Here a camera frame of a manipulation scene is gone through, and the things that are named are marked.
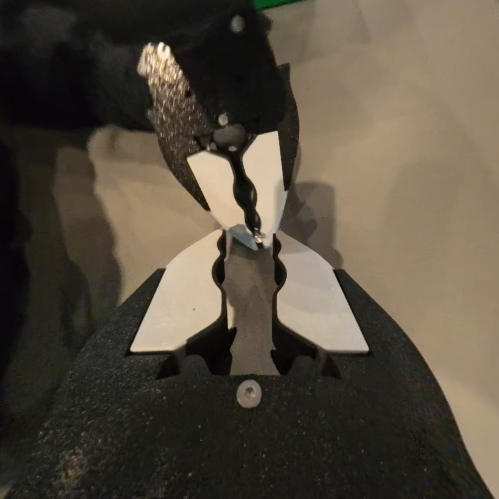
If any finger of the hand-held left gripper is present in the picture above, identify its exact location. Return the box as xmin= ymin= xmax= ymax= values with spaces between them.
xmin=243 ymin=130 xmax=287 ymax=235
xmin=186 ymin=151 xmax=262 ymax=251

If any green storage bin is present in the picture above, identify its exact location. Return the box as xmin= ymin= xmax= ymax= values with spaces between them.
xmin=253 ymin=0 xmax=308 ymax=11

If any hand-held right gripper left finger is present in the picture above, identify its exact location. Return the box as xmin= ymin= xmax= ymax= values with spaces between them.
xmin=130 ymin=229 xmax=236 ymax=366

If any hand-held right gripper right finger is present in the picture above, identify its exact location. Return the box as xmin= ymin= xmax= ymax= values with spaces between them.
xmin=272 ymin=232 xmax=370 ymax=367

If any person's black printed hoodie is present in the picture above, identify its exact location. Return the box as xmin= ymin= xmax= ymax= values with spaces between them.
xmin=0 ymin=136 xmax=32 ymax=390

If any grey desk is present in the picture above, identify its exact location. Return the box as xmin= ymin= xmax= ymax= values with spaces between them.
xmin=0 ymin=0 xmax=499 ymax=499

